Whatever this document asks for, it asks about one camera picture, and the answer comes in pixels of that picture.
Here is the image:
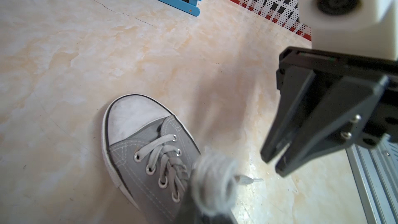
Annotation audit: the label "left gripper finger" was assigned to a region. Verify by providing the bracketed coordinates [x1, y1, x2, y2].
[174, 186, 237, 224]

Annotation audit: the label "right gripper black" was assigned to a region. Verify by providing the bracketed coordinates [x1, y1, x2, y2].
[261, 47, 398, 177]

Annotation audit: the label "grey shoelace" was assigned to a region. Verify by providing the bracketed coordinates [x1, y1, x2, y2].
[134, 134, 261, 216]

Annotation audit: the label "grey canvas sneaker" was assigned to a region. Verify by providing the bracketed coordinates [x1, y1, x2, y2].
[102, 93, 240, 224]

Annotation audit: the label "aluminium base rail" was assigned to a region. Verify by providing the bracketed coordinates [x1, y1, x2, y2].
[346, 134, 398, 224]

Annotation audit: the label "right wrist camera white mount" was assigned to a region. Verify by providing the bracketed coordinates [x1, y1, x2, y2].
[298, 0, 398, 61]

